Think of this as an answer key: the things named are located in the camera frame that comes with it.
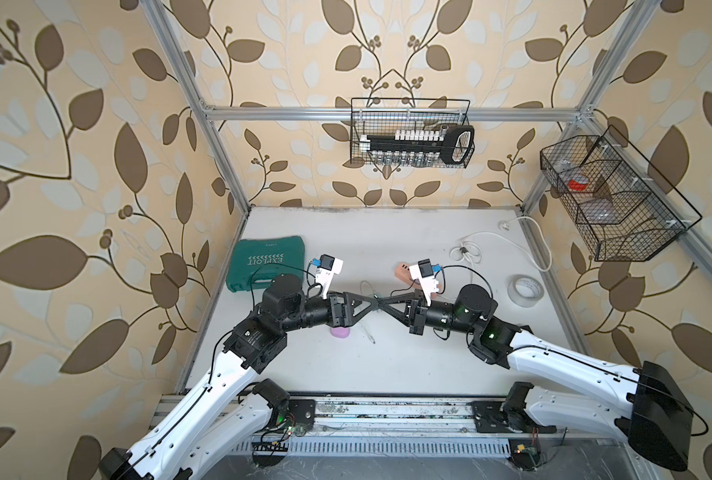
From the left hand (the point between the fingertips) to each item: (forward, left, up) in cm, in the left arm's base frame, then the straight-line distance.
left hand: (364, 301), depth 63 cm
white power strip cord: (+32, -37, -25) cm, 55 cm away
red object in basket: (+33, -57, +5) cm, 66 cm away
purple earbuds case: (+5, +7, -29) cm, 31 cm away
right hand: (0, -3, -2) cm, 4 cm away
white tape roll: (+15, -49, -27) cm, 58 cm away
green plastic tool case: (+27, +37, -25) cm, 52 cm away
